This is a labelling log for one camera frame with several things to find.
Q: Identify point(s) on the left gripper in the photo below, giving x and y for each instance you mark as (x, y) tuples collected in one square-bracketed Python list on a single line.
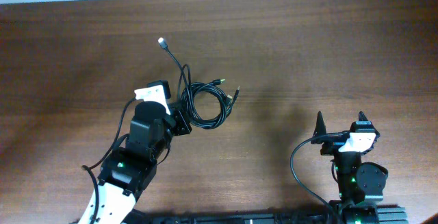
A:
[(176, 114)]

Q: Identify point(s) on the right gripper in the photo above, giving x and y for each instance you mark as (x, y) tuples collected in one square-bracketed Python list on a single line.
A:
[(332, 142)]

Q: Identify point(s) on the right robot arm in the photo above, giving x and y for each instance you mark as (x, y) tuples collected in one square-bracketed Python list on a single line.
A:
[(360, 183)]

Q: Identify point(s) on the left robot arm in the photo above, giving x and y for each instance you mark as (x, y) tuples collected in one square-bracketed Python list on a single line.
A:
[(131, 163)]

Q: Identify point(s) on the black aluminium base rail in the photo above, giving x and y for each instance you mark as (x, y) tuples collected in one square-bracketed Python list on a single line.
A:
[(377, 215)]

